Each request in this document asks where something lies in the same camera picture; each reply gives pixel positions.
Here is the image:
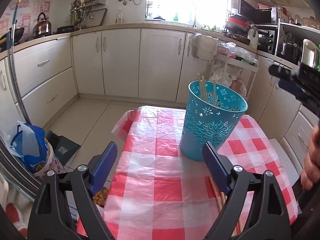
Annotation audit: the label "wooden chopstick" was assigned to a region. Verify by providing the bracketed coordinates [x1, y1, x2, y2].
[209, 177, 224, 212]
[197, 73, 206, 101]
[201, 76, 208, 102]
[213, 80, 217, 106]
[220, 192, 244, 237]

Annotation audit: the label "teal perforated plastic basket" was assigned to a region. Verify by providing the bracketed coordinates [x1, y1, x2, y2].
[180, 81, 248, 162]

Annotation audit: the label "person right hand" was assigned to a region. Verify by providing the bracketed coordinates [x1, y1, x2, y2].
[300, 125, 320, 190]

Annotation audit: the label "black microwave oven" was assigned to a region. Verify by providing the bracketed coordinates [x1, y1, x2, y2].
[238, 0, 319, 64]

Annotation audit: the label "dark green box on floor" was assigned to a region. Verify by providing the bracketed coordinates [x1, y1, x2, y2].
[45, 130, 81, 166]

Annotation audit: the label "red white checkered tablecloth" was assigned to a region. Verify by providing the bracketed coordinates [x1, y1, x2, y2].
[99, 106, 298, 239]

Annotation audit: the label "white jug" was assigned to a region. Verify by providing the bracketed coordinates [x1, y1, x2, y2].
[247, 26, 259, 49]

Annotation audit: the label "white rolling storage cart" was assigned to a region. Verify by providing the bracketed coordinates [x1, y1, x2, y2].
[209, 42, 259, 99]

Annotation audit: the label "white stool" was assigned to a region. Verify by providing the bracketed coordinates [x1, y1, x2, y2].
[269, 138, 303, 186]

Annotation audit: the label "blue white plastic bag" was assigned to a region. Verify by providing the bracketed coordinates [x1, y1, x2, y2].
[10, 122, 53, 178]

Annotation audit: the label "stacked pans and bowls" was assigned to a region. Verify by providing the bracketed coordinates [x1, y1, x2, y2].
[225, 14, 250, 45]

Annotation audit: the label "white hanging trash bin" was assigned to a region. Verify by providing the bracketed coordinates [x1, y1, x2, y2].
[191, 33, 220, 62]

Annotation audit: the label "clear plastic bottle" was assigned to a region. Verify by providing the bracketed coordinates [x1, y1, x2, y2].
[116, 10, 123, 24]

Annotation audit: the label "utensil drying rack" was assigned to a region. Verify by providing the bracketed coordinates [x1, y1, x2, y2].
[66, 0, 106, 29]

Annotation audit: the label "copper kettle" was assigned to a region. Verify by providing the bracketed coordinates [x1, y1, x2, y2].
[33, 12, 52, 38]

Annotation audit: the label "black wok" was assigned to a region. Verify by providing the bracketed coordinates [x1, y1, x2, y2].
[0, 26, 25, 46]

